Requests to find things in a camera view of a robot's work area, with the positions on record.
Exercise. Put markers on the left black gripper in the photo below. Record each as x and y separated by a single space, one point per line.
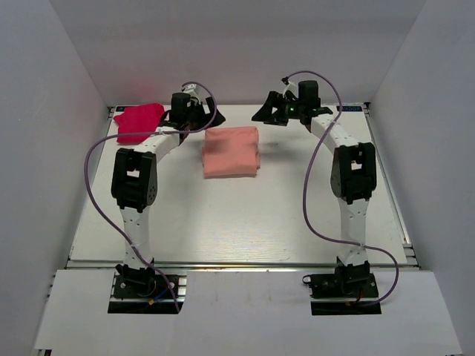
200 107

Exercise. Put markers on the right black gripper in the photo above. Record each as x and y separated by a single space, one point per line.
265 115

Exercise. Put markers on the salmon pink t shirt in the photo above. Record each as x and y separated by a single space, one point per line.
231 152

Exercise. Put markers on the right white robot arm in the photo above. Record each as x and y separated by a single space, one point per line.
353 171

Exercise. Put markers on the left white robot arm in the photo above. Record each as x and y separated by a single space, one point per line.
135 184

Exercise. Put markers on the blue table label sticker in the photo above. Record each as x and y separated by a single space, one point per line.
350 108

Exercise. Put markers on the folded magenta t shirt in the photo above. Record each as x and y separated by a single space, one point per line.
135 121

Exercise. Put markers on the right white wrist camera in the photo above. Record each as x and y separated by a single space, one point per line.
290 89

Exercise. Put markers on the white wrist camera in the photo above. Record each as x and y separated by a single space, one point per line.
193 90
290 89

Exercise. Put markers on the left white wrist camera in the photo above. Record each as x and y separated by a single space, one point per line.
193 90

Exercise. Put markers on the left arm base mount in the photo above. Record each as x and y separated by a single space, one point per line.
132 298

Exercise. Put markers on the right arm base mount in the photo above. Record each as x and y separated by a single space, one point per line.
348 291

